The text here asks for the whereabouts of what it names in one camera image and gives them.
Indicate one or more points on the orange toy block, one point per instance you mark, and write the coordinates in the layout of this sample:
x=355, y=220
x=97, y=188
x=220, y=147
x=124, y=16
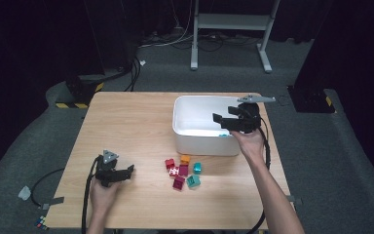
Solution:
x=185, y=159

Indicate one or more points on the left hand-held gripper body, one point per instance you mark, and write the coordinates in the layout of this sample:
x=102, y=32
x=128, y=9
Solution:
x=107, y=175

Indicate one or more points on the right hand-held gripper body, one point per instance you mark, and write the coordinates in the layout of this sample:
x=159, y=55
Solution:
x=248, y=118

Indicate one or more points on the person's right hand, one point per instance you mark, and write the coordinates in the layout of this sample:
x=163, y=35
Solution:
x=250, y=144

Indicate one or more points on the teal hollow toy block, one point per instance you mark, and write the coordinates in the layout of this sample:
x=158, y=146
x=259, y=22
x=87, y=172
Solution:
x=193, y=180

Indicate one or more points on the clear plastic wrapper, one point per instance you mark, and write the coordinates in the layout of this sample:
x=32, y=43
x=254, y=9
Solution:
x=24, y=193

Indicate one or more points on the white paper scrap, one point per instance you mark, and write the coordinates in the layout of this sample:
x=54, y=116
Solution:
x=142, y=62

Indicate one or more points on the white metal stand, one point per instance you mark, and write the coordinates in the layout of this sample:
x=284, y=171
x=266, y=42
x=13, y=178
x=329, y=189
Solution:
x=230, y=22

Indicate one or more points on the magenta toy block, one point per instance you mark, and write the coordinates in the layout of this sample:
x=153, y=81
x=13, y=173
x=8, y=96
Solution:
x=183, y=170

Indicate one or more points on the person's left hand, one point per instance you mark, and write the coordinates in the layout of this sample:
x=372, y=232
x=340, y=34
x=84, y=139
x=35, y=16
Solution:
x=100, y=195

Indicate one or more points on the black yellow striped stand base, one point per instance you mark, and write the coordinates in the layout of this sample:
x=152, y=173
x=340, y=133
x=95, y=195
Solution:
x=81, y=94

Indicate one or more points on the grey tape strip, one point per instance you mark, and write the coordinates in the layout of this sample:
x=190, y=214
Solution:
x=297, y=200
x=53, y=202

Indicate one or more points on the white plastic bin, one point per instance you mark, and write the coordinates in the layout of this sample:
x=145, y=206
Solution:
x=201, y=143

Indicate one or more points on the red white patterned toy block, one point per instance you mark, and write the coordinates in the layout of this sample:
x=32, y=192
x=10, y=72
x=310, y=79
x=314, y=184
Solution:
x=174, y=171

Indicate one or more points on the crimson hollow toy block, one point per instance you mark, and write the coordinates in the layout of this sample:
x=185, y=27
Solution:
x=178, y=182

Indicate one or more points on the colourful puzzle cube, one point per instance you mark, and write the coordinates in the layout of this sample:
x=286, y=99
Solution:
x=41, y=223

